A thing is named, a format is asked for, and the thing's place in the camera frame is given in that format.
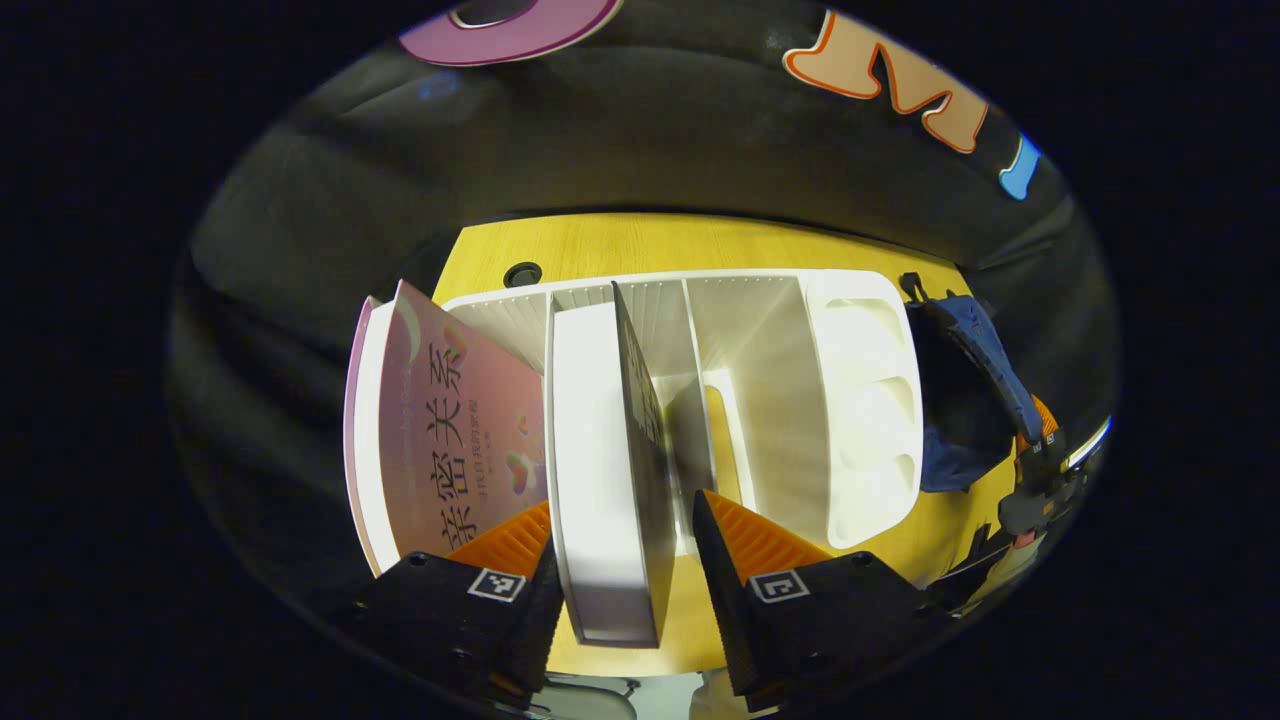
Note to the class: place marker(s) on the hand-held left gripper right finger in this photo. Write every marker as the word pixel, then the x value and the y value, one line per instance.
pixel 725 600

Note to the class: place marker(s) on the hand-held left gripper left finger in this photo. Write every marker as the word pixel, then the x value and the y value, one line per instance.
pixel 535 620

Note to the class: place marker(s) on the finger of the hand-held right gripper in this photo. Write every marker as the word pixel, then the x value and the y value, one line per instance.
pixel 1040 430

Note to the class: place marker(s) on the blue schoolbag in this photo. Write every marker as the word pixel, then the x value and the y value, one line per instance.
pixel 985 350

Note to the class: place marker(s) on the black cover book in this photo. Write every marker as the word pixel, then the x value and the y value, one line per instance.
pixel 600 480

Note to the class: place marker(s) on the pink book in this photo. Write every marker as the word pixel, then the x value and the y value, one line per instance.
pixel 460 430

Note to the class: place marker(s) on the white bookshelf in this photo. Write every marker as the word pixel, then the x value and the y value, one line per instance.
pixel 770 400

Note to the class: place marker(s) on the black backdrop cloth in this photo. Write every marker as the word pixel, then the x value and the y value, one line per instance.
pixel 650 140

